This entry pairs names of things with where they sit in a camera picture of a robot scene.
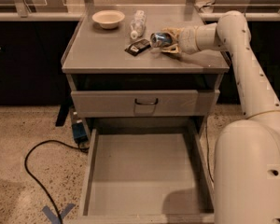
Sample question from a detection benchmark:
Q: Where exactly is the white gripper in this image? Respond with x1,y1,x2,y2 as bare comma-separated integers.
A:
161,26,199,54

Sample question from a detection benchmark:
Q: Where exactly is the redbull can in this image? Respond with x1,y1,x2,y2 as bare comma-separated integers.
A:
150,33,173,48

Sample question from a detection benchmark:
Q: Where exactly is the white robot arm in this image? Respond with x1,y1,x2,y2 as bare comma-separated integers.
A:
163,10,280,224

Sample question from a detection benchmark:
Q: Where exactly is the grey drawer cabinet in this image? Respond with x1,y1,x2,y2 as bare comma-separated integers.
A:
62,5,229,129

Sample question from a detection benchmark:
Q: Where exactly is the closed grey top drawer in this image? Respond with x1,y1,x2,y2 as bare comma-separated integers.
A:
71,90,219,118

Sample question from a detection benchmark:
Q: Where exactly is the long white back counter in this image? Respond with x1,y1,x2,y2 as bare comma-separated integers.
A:
0,5,280,29

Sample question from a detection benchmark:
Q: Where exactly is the open grey middle drawer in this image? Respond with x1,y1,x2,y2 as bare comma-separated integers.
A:
64,128,214,224

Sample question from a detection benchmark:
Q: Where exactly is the clear plastic water bottle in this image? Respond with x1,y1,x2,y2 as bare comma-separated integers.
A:
130,10,146,40

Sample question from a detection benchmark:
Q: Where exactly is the black snack packet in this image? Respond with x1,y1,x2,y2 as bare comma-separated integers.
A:
125,39,150,56

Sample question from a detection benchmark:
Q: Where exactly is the white paper bowl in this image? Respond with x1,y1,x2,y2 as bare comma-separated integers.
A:
92,10,125,29

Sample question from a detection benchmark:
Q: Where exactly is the blue power box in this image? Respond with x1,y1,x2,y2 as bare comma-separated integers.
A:
72,121,88,144

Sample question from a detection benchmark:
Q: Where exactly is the blue tape cross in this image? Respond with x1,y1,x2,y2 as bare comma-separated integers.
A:
41,203,76,224

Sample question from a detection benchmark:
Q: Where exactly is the black drawer handle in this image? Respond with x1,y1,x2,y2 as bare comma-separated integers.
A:
134,98,159,105

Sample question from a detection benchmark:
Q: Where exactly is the black cable on right floor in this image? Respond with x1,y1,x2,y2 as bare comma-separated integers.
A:
204,124,216,184

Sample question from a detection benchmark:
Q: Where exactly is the black cable on floor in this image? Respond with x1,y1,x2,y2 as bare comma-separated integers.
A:
204,124,216,184
23,139,90,224

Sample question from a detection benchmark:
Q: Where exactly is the black cable on left floor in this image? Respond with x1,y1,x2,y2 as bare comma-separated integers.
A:
23,139,90,224

